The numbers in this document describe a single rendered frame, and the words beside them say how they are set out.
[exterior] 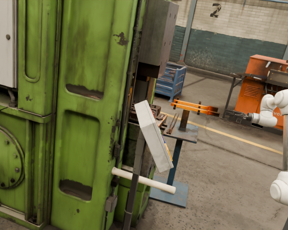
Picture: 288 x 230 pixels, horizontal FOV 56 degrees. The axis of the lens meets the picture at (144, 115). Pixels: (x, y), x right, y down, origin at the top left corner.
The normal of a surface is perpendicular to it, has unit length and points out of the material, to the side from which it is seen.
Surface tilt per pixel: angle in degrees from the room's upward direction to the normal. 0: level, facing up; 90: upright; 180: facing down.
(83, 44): 89
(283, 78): 90
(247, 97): 90
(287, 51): 90
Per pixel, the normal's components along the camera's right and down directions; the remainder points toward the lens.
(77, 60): -0.30, 0.27
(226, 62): -0.50, 0.27
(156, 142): 0.12, 0.37
